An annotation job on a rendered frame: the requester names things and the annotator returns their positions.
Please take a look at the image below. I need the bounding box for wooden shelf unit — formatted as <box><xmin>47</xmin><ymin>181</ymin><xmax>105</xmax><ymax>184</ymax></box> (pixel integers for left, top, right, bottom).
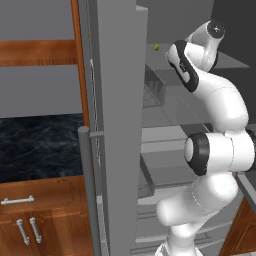
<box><xmin>0</xmin><ymin>0</ymin><xmax>91</xmax><ymax>128</ymax></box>

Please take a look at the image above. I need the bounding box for silver drawer handle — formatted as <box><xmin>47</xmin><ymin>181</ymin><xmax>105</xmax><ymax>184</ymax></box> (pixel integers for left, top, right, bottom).
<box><xmin>0</xmin><ymin>195</ymin><xmax>35</xmax><ymax>206</ymax></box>

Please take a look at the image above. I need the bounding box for grey fridge door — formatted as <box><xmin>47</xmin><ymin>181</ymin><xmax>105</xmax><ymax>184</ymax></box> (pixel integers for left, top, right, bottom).
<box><xmin>78</xmin><ymin>0</ymin><xmax>149</xmax><ymax>256</ymax></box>

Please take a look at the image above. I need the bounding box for clear fridge bin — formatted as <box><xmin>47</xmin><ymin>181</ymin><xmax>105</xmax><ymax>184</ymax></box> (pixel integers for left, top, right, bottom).
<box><xmin>142</xmin><ymin>68</ymin><xmax>168</xmax><ymax>109</ymax></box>

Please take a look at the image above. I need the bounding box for wooden drawer front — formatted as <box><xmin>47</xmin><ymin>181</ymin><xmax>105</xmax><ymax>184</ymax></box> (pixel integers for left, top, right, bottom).
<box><xmin>0</xmin><ymin>175</ymin><xmax>90</xmax><ymax>216</ymax></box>

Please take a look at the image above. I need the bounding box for wooden base cupboard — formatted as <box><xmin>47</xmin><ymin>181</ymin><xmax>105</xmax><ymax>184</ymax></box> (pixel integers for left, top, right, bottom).
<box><xmin>218</xmin><ymin>195</ymin><xmax>256</xmax><ymax>256</ymax></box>

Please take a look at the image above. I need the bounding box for silver cupboard door handle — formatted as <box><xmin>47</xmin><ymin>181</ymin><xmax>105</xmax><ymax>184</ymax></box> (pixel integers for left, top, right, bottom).
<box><xmin>29</xmin><ymin>216</ymin><xmax>43</xmax><ymax>244</ymax></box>
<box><xmin>16</xmin><ymin>218</ymin><xmax>31</xmax><ymax>246</ymax></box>

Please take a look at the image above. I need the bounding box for glass fridge rack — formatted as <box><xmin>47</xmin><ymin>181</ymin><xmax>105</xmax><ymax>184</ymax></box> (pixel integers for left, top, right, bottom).
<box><xmin>145</xmin><ymin>42</ymin><xmax>251</xmax><ymax>72</ymax></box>

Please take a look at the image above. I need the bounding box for grey fridge door handle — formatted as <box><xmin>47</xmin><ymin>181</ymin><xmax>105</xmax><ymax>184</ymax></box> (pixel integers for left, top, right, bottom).
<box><xmin>77</xmin><ymin>125</ymin><xmax>104</xmax><ymax>256</ymax></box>

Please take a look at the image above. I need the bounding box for wooden cupboard door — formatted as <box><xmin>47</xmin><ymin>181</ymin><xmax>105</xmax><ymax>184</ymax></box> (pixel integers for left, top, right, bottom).
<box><xmin>0</xmin><ymin>214</ymin><xmax>30</xmax><ymax>256</ymax></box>
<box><xmin>25</xmin><ymin>209</ymin><xmax>95</xmax><ymax>256</ymax></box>

